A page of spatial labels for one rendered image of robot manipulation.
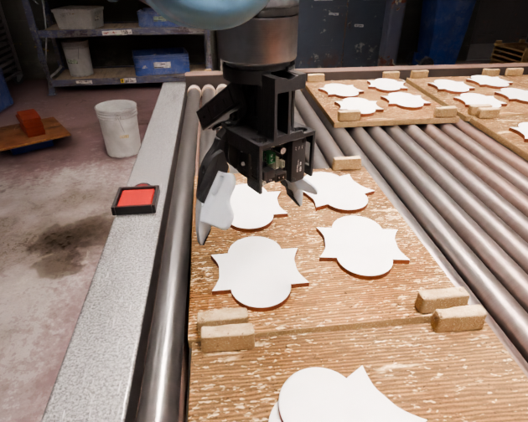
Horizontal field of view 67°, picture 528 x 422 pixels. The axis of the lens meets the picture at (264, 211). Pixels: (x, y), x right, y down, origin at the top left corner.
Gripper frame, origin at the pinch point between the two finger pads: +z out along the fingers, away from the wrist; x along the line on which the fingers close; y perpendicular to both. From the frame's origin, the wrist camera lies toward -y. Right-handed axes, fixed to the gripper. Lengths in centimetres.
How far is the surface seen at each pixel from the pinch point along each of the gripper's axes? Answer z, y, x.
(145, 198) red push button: 8.8, -28.6, -4.1
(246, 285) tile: 7.4, 2.7, -2.6
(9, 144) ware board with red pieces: 89, -302, -14
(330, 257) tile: 7.4, 4.9, 10.3
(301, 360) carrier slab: 8.2, 15.2, -3.8
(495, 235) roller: 10.9, 13.9, 40.1
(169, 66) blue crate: 78, -418, 168
